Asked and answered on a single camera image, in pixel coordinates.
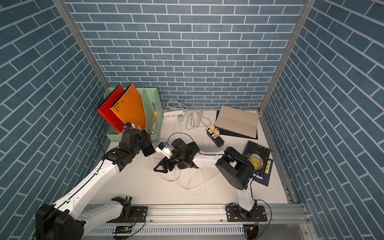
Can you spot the pink USB charger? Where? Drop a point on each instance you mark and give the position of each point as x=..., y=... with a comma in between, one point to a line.
x=216, y=133

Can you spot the phone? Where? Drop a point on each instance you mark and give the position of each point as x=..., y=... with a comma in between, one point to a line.
x=148, y=149

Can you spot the black book gold emblem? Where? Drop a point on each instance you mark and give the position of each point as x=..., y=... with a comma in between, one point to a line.
x=258, y=155

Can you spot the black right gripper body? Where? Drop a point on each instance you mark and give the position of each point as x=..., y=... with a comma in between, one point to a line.
x=178, y=160

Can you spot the black USB power strip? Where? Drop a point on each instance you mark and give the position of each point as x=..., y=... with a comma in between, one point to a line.
x=219, y=142

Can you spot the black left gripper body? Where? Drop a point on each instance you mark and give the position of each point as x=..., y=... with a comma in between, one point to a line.
x=143, y=141

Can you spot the dark blue booklet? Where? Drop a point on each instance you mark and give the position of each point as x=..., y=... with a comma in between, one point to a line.
x=267, y=174

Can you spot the green mesh file organizer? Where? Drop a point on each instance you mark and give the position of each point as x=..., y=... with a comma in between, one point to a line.
x=153, y=110

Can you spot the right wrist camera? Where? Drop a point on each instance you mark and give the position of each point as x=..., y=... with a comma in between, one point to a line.
x=164, y=149

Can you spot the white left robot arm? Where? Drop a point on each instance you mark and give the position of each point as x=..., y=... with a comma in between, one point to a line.
x=65, y=220

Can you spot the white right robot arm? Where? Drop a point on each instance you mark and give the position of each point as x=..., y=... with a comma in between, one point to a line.
x=236, y=169

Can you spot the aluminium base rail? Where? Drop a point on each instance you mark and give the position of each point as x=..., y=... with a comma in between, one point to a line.
x=274, y=221

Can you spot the white power strip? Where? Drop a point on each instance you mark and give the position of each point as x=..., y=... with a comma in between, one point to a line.
x=173, y=114

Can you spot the orange file folder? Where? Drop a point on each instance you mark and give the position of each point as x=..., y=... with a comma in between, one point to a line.
x=129, y=107

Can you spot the red file folder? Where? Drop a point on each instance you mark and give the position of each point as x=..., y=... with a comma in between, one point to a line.
x=105, y=109

